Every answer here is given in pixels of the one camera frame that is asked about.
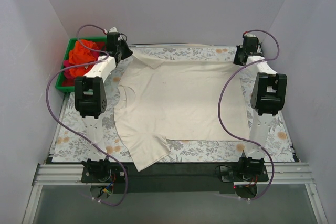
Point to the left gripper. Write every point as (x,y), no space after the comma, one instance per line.
(123,51)

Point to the cream t shirt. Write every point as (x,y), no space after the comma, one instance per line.
(179,100)

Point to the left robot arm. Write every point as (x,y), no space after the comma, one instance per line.
(91,103)

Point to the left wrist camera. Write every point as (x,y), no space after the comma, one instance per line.
(111,30)

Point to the floral table mat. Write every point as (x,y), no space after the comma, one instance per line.
(69,147)

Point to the green plastic bin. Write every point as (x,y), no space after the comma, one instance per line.
(62,84)

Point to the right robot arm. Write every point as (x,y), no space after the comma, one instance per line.
(267,99)

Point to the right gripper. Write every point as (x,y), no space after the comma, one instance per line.
(239,56)

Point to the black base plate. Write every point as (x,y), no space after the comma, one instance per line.
(173,177)

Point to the aluminium frame rail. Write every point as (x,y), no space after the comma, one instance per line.
(280,173)

